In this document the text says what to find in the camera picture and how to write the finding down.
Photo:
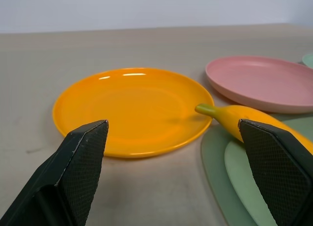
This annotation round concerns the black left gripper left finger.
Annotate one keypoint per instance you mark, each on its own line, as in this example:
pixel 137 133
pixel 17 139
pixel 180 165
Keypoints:
pixel 61 177

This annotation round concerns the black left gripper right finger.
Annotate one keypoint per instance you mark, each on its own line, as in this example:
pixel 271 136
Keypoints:
pixel 276 167

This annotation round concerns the green plastic plate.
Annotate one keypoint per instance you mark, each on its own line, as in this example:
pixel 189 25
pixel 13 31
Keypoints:
pixel 234 172

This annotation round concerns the pink plastic plate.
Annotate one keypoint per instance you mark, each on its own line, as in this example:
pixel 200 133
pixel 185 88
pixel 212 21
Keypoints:
pixel 259 83

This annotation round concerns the orange plastic plate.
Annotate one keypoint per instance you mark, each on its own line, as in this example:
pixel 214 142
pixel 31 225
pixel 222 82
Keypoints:
pixel 137 113

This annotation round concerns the yellow toy banana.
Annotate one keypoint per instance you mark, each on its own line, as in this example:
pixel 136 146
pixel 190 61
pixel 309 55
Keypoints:
pixel 232 116

